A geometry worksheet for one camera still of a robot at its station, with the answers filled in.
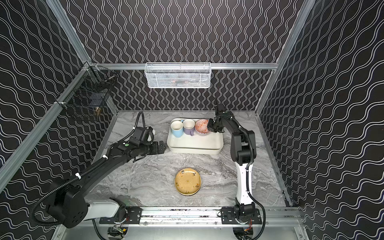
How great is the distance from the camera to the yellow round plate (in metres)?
0.82

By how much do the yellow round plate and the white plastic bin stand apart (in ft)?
0.47

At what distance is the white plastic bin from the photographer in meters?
1.00
